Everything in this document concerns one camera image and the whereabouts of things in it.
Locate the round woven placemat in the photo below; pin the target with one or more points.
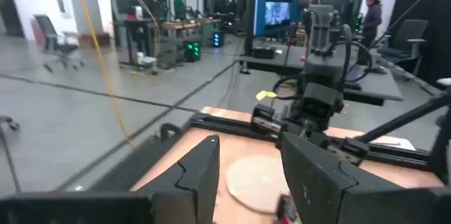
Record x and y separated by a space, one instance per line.
257 183

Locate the computer tower blue lights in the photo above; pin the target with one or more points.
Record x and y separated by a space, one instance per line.
216 39

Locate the person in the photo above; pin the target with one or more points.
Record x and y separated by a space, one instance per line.
371 16
179 5

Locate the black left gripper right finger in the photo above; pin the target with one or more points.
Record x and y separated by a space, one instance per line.
324 188

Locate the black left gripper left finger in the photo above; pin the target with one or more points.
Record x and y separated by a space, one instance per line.
197 181

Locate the computer tower green lights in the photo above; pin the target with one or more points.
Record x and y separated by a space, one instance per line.
192 49

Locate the red tea packet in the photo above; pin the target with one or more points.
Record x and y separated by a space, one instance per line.
286 213

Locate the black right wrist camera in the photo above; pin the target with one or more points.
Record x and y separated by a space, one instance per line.
320 106

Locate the blue display panel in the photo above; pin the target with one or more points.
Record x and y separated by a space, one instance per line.
260 2

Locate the black office chair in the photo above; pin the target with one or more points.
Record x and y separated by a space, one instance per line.
53 37

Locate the grey office chair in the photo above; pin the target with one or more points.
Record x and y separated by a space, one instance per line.
405 37

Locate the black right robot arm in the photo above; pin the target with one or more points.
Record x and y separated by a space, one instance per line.
324 30

